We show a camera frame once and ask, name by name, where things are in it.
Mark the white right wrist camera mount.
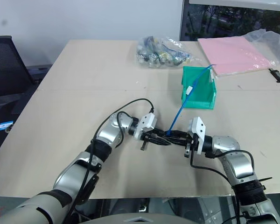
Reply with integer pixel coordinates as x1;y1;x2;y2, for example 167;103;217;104
188;116;206;156

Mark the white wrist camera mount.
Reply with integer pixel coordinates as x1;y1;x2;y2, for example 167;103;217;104
133;112;158;140
188;116;206;156

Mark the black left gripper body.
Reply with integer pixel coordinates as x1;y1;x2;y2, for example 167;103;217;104
140;127;163;151

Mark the black mesh office chair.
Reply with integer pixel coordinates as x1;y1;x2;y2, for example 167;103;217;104
0;35;37;99

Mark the black box with blue label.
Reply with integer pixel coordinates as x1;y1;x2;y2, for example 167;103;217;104
0;92;33;162

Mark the empty clear plastic bag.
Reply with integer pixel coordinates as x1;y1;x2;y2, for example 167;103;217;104
243;29;280;64

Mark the dark window pane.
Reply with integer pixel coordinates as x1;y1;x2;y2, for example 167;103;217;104
179;0;280;43

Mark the pink flat board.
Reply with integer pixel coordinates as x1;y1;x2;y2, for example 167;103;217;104
197;37;280;78

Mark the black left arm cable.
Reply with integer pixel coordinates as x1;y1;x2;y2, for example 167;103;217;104
67;98;155;222

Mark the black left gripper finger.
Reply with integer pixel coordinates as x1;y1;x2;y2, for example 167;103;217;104
150;137;171;147
155;129;172;139

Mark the clear bag of cables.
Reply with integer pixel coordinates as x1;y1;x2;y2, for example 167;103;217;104
136;35;194;69

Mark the blue cable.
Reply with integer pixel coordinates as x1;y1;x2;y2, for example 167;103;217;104
166;64;216;137

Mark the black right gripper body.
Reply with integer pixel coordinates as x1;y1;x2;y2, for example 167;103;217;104
184;131;199;158

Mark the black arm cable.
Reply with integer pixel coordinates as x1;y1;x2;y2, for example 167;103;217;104
67;98;155;222
189;140;256;224

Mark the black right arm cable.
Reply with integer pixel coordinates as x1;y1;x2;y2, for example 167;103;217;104
189;140;256;224

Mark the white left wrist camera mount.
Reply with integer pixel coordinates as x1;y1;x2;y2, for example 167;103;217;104
133;112;158;140

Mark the green plastic bin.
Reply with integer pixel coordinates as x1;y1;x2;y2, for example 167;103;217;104
181;66;218;111

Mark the black chair seat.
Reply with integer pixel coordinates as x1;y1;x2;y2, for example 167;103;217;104
25;63;53;85

